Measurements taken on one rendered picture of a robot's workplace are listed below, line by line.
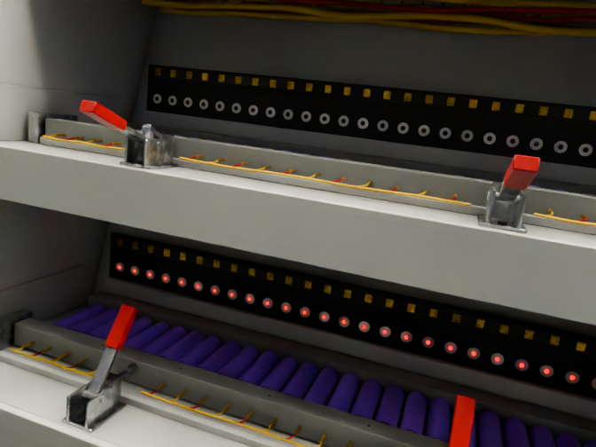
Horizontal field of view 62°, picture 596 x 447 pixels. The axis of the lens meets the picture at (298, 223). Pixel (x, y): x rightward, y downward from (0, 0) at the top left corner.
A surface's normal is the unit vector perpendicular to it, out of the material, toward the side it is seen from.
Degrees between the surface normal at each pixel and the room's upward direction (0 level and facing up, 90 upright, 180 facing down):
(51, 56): 90
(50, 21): 90
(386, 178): 105
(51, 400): 15
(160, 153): 90
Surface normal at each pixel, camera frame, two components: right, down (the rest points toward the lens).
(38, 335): -0.32, 0.15
